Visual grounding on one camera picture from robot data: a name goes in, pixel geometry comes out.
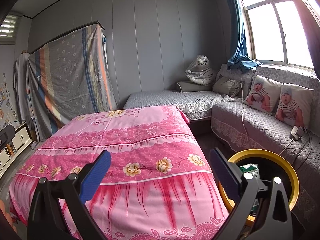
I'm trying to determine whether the white TV cabinet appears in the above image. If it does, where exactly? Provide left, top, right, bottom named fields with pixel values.
left=0, top=122, right=33, bottom=178

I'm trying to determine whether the window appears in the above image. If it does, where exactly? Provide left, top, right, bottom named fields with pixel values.
left=240, top=0, right=313, bottom=69

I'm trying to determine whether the green white milk carton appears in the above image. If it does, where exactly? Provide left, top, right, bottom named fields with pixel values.
left=239, top=164, right=260, bottom=179

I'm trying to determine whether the purple curtain right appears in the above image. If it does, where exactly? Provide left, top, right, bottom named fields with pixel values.
left=293, top=0, right=319, bottom=79

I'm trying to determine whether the grey cushion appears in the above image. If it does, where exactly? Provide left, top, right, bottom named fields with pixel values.
left=212, top=76, right=242, bottom=98

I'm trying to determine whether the white power adapter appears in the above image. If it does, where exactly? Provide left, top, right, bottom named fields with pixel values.
left=290, top=126, right=304, bottom=140

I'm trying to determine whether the right baby print pillow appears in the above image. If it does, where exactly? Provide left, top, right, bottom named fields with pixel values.
left=276, top=83, right=314, bottom=128

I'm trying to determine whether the left baby print pillow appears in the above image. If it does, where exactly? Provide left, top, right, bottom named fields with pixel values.
left=243, top=75, right=281, bottom=114

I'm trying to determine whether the striped grey sheet cover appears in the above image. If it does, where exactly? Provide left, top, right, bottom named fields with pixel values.
left=26, top=22, right=118, bottom=141

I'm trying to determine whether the baby print pillow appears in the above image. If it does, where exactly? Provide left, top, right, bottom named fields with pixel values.
left=243, top=75, right=281, bottom=114
left=276, top=83, right=314, bottom=128

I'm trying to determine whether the pink floral tablecloth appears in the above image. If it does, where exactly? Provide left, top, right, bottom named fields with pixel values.
left=9, top=106, right=228, bottom=239

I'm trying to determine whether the window blind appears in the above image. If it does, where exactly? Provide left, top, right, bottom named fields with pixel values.
left=0, top=12, right=22, bottom=45

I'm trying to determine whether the grey quilted corner sofa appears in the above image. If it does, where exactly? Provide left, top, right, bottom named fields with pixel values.
left=124, top=64, right=319, bottom=228

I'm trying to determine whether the blue curtain left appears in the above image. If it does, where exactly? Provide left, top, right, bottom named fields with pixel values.
left=227, top=0, right=260, bottom=73

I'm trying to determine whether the person's left hand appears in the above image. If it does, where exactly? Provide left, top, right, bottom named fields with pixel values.
left=0, top=200, right=17, bottom=233

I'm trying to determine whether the white charging cable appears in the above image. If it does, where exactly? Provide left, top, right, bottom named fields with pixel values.
left=238, top=67, right=293, bottom=156

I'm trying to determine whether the cartoon print wall cloth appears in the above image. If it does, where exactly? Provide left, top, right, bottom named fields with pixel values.
left=0, top=73, right=21, bottom=129

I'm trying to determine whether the grey bolster pillow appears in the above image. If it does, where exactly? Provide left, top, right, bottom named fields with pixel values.
left=174, top=81, right=212, bottom=93

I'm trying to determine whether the yellow rimmed trash bin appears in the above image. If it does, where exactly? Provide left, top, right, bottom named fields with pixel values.
left=228, top=149, right=300, bottom=210

